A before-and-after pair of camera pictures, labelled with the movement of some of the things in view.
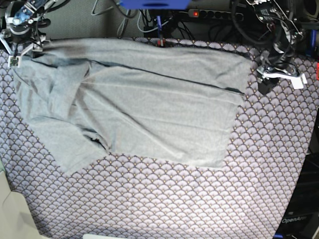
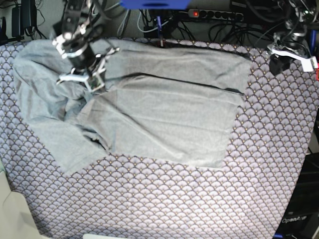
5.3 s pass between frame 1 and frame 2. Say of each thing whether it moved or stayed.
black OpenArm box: stayed
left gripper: moved
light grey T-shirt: stayed
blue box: stayed
